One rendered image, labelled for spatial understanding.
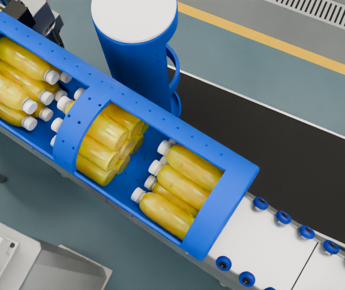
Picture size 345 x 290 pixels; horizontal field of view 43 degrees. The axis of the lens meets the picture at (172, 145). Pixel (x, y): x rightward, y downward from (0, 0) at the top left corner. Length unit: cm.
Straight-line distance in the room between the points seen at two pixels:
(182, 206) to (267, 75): 147
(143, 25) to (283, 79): 128
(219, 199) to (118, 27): 69
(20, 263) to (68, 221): 120
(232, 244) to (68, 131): 57
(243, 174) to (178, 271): 124
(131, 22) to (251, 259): 81
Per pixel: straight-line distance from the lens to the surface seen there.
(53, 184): 240
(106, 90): 115
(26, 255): 115
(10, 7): 164
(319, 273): 135
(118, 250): 226
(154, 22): 145
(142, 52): 146
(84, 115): 111
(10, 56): 135
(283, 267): 133
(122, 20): 146
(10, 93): 130
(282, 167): 221
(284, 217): 129
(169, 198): 122
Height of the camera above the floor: 223
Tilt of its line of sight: 71 degrees down
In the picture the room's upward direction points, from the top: 6 degrees counter-clockwise
